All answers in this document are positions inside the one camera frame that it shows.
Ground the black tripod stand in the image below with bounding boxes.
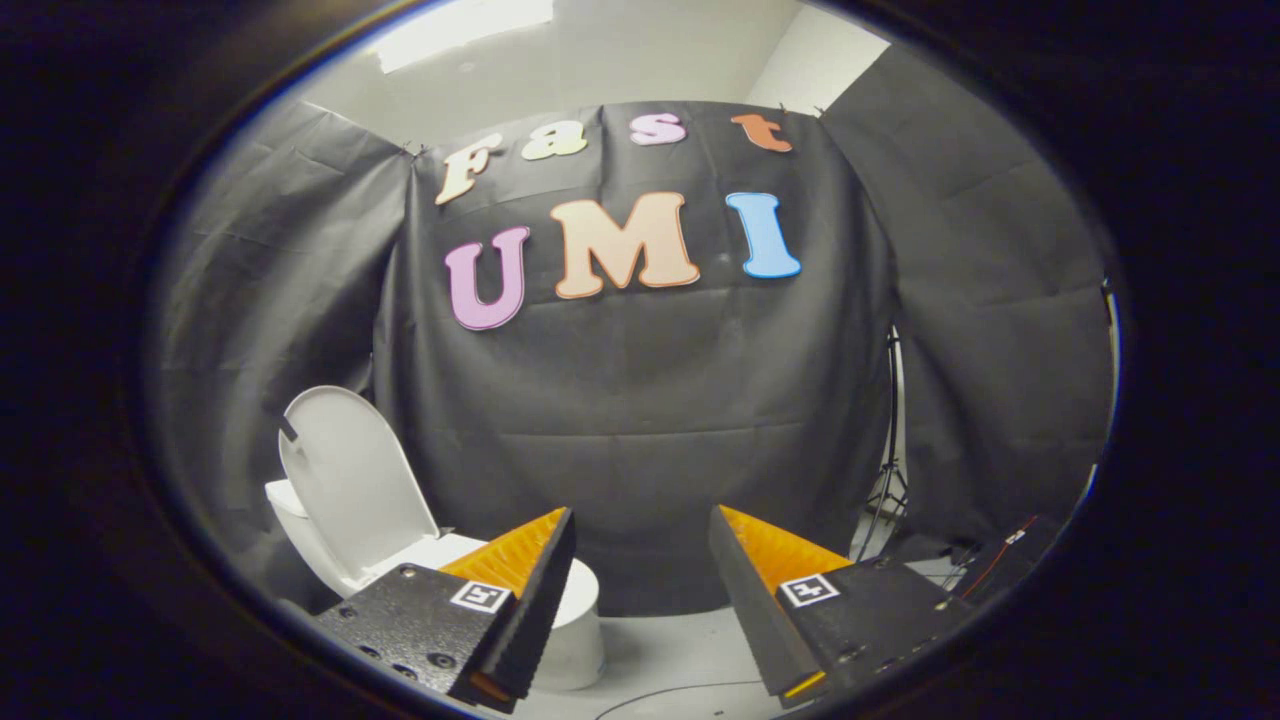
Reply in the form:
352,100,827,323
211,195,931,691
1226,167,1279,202
855,325,911,561

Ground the black backdrop cloth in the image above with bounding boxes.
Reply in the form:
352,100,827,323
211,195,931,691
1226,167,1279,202
150,100,416,601
820,42,1116,546
372,100,898,618

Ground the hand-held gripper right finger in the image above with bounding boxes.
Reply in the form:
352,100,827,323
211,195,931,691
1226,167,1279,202
708,504,973,709

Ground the white toilet lid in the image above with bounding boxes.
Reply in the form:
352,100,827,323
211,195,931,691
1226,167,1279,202
278,385,441,591

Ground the long black floor cable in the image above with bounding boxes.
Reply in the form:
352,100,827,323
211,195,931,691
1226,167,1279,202
595,680,771,720

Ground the white ceramic toilet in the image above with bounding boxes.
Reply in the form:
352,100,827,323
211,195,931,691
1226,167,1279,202
264,478,607,693

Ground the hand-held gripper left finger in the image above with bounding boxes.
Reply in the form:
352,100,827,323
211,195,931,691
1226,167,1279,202
312,506,578,716

